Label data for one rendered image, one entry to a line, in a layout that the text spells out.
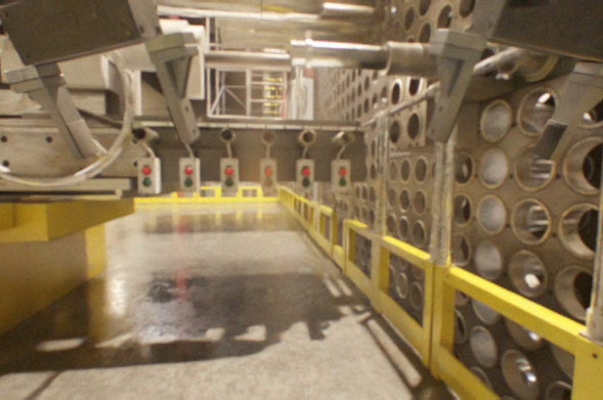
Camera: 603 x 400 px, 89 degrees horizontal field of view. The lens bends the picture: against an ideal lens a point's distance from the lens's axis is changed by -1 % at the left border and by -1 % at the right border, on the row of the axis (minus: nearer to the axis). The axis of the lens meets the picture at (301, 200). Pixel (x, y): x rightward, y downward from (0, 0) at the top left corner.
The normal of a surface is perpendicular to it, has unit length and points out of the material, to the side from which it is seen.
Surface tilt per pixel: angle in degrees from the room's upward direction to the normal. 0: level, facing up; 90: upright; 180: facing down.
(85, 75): 90
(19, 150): 90
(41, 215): 90
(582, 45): 113
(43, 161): 90
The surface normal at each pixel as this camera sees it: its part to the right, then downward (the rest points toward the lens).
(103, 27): -0.09, 0.47
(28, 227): 0.14, 0.08
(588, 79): -0.99, -0.12
